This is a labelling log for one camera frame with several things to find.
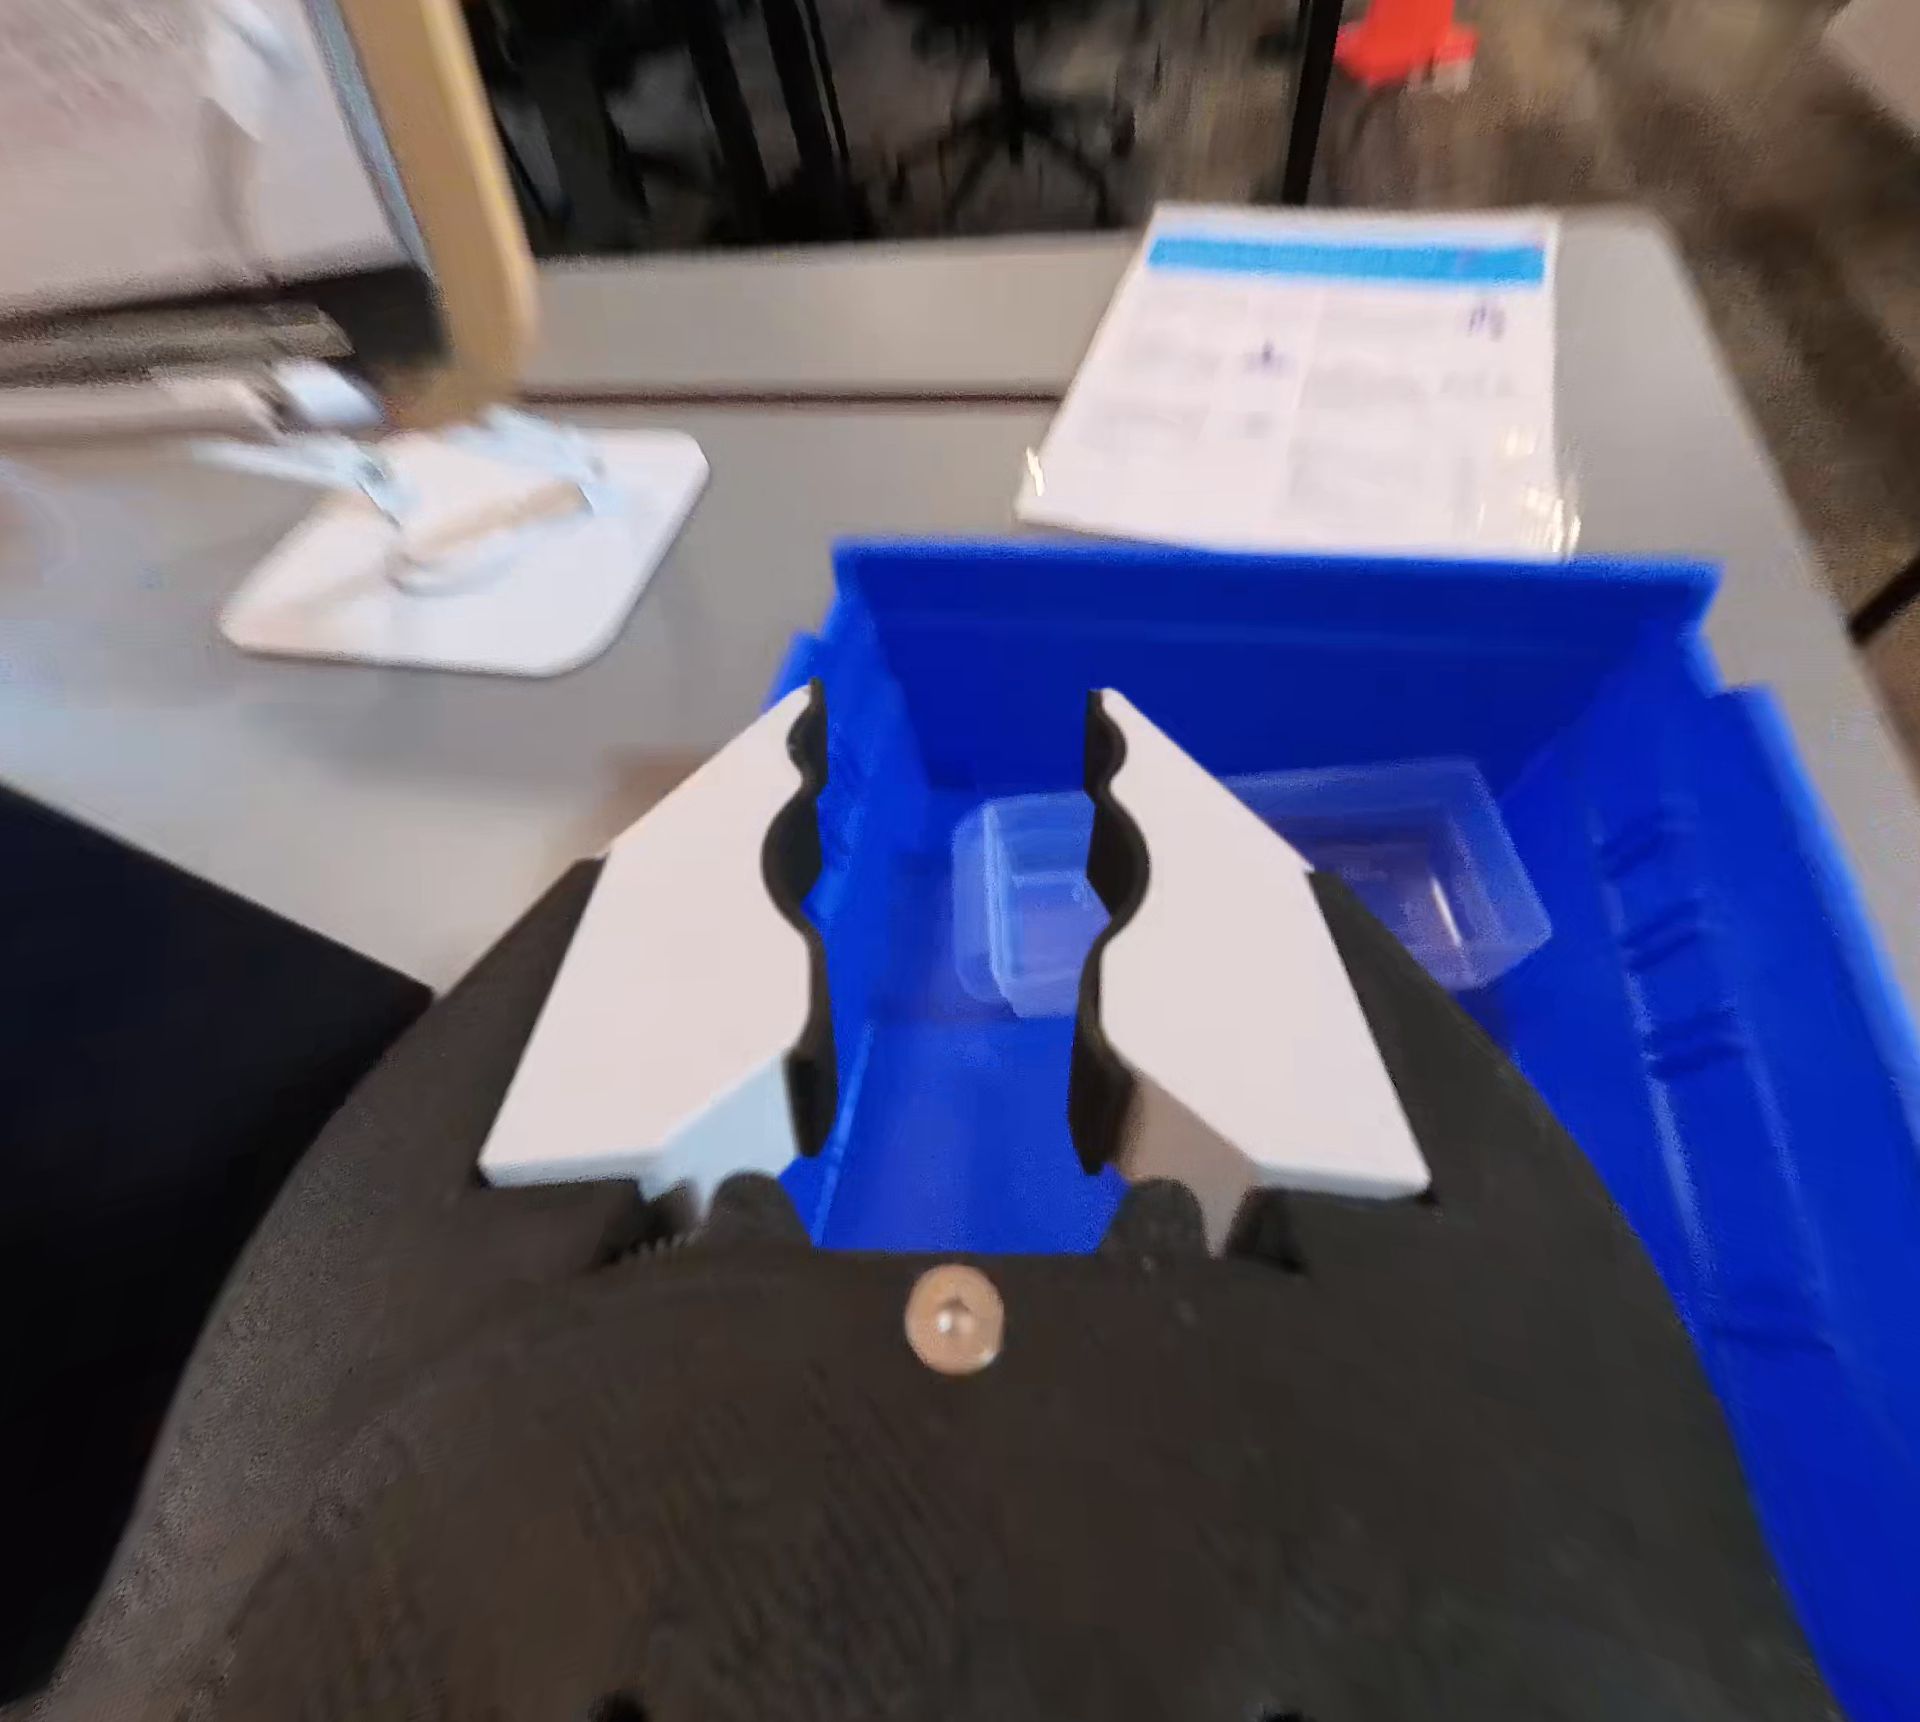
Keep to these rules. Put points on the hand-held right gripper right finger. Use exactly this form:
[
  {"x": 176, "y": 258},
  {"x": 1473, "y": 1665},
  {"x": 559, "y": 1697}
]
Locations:
[{"x": 1244, "y": 1016}]

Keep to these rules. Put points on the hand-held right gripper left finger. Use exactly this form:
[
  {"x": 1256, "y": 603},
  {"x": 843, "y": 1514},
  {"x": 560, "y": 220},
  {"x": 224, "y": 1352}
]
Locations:
[{"x": 661, "y": 1002}]

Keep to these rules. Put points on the clear plastic drawer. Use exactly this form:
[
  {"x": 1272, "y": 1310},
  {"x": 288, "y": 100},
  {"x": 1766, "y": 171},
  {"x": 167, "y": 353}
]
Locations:
[
  {"x": 1424, "y": 866},
  {"x": 1029, "y": 913}
]

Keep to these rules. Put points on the blue plastic bin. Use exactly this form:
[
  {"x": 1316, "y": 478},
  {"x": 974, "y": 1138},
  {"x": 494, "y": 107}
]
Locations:
[{"x": 1274, "y": 656}]

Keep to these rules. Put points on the white monitor stand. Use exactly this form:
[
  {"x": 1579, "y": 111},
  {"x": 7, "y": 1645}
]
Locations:
[{"x": 494, "y": 583}]

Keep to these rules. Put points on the blue header paper sheet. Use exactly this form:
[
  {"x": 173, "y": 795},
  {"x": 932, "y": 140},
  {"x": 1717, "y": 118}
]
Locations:
[{"x": 1321, "y": 402}]

